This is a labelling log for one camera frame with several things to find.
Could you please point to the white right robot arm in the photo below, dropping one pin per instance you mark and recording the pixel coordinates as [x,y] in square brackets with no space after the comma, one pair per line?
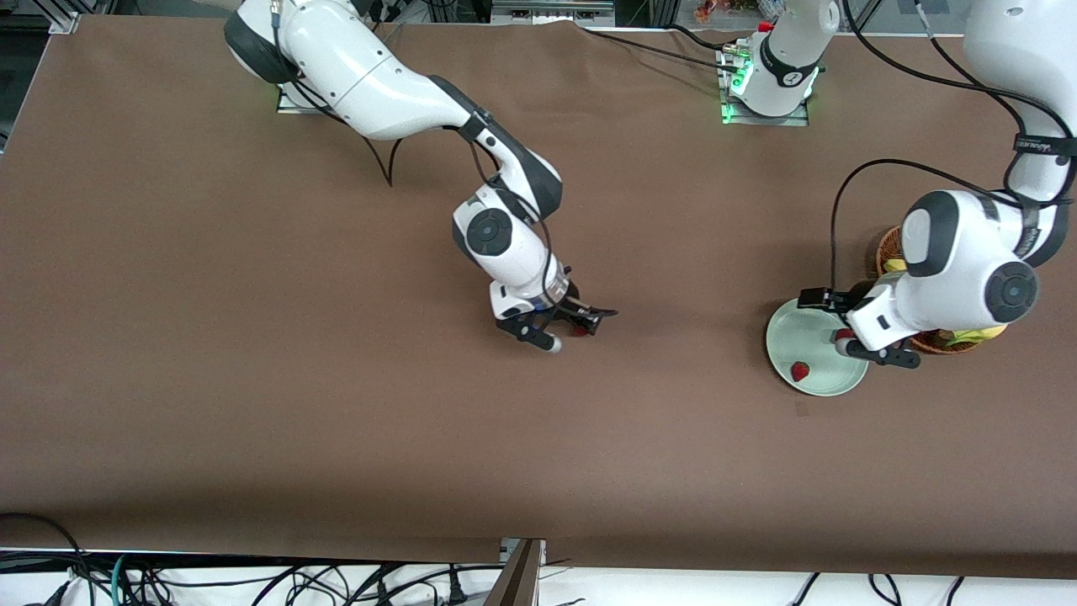
[370,84]

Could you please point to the brown wooden post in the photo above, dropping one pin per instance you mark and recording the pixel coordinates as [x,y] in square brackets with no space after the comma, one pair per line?
[515,581]

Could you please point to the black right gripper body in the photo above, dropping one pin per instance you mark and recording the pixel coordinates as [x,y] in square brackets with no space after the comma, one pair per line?
[571,309]

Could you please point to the brown wicker basket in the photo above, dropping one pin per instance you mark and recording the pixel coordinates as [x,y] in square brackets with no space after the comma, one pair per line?
[885,252]

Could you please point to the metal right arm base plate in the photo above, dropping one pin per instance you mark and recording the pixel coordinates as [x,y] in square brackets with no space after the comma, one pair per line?
[290,108]

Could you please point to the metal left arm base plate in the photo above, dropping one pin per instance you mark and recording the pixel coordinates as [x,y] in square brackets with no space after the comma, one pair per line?
[732,118]

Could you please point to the yellow banana bunch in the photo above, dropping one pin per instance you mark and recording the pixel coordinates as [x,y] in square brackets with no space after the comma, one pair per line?
[976,334]

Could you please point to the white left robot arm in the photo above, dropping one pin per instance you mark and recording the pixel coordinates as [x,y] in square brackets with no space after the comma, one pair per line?
[959,252]

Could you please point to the grey power strip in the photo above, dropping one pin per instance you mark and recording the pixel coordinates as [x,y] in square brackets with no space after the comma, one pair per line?
[547,10]

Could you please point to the table cover sheet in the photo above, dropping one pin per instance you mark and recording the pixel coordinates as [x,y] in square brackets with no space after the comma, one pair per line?
[505,421]

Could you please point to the aluminium frame profile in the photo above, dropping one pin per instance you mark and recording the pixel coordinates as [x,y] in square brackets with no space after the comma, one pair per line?
[63,17]

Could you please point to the pale green plate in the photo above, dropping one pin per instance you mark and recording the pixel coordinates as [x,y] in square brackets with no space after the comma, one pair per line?
[808,337]

